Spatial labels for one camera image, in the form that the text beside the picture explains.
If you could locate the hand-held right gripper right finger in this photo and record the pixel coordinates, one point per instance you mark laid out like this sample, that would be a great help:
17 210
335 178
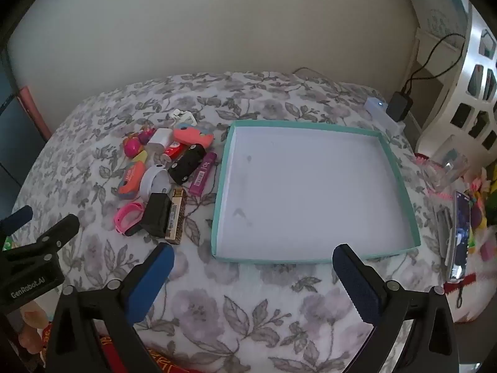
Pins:
357 287

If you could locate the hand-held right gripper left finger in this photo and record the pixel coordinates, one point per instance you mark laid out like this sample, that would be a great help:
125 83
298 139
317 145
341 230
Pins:
151 279

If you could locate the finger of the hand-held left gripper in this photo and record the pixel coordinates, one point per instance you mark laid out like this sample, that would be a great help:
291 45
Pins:
17 217
58 233

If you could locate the gold patterned slim box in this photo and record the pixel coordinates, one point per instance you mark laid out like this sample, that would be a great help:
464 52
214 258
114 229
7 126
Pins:
174 221

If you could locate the black box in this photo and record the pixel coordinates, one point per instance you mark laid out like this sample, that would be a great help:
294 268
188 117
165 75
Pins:
155 213

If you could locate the yellow eraser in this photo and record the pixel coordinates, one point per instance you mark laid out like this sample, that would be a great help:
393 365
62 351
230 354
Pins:
132 178

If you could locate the white round case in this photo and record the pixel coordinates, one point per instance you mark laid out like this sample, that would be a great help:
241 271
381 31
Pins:
149 186

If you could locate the teal shallow cardboard tray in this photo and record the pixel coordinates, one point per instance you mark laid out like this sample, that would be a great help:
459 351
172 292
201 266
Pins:
310 186

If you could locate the pink doll figurine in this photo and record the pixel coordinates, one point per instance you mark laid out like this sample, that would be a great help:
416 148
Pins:
134 147

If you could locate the purple tube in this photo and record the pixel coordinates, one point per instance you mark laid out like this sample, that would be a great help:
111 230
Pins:
202 174

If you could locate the red squeeze bottle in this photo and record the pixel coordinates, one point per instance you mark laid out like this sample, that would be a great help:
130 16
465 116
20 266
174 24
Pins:
173 151

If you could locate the small purple toy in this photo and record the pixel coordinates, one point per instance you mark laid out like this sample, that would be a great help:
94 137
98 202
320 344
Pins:
146 136

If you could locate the white charger cube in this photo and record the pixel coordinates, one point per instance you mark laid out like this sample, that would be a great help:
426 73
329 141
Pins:
159 140

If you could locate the coral pink plastic case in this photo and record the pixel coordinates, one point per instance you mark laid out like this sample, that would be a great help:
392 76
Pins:
190 136

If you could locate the white hair claw clip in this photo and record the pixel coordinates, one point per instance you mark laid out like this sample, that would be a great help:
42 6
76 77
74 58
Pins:
180 116

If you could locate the person's left hand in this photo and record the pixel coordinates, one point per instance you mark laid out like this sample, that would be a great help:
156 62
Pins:
33 318

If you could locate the dark glass panel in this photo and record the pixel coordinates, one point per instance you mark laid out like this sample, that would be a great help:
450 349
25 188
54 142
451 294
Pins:
15 136

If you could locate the grey floral blanket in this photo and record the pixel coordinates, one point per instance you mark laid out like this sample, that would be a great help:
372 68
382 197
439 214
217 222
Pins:
271 299

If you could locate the red patterned cloth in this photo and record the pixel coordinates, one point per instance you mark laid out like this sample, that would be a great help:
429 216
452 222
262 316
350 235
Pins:
163 365

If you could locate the pink board edge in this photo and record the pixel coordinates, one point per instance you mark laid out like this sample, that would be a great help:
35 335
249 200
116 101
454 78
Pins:
35 112

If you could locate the red and white crochet cloth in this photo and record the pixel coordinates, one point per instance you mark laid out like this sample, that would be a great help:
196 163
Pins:
470 299

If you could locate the dark glossy packet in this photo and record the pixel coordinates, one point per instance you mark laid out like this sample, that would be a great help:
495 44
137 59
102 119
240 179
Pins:
460 233

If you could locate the colourful toy pile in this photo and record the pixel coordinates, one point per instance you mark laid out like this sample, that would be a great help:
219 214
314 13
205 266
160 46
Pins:
483 209

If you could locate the clear plastic cup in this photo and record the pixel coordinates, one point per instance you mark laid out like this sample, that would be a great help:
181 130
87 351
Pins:
452 163

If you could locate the white power strip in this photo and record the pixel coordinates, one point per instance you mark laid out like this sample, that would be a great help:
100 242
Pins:
378 110

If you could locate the black power adapter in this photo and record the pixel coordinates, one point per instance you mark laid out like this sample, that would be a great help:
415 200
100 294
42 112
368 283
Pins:
400 105

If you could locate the white cutout cabinet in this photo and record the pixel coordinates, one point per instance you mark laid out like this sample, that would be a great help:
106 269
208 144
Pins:
466 97

